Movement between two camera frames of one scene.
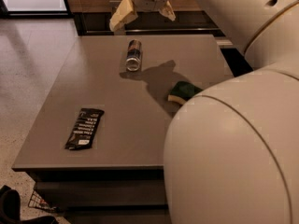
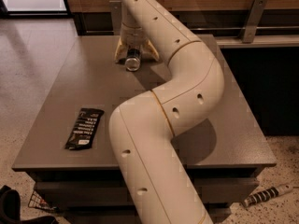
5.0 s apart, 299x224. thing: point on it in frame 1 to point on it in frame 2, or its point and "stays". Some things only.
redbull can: [134, 55] stays
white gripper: [149, 2] to [132, 36]
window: [35, 1] stays
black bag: [10, 210] stays
